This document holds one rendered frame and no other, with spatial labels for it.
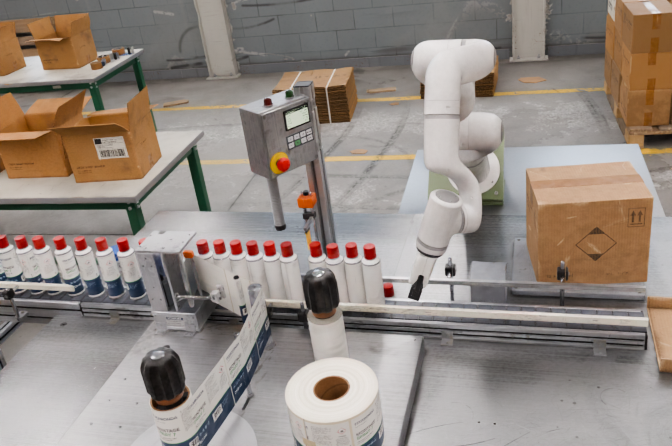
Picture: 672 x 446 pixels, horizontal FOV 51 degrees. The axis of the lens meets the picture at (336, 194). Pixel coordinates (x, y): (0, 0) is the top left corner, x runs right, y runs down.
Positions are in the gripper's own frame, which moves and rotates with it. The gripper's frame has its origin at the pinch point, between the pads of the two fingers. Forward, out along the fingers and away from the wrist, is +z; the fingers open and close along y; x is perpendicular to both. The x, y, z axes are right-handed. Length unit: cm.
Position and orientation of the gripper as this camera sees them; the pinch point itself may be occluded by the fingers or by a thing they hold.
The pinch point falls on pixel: (415, 292)
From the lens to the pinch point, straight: 195.8
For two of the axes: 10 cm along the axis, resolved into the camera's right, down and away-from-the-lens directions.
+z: -1.9, 8.3, 5.2
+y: -2.5, 4.6, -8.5
